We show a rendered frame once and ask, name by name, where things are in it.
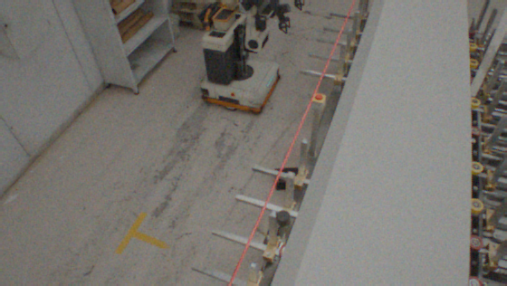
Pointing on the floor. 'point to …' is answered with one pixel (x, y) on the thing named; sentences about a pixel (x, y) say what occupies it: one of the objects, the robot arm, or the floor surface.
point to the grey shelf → (125, 55)
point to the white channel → (404, 157)
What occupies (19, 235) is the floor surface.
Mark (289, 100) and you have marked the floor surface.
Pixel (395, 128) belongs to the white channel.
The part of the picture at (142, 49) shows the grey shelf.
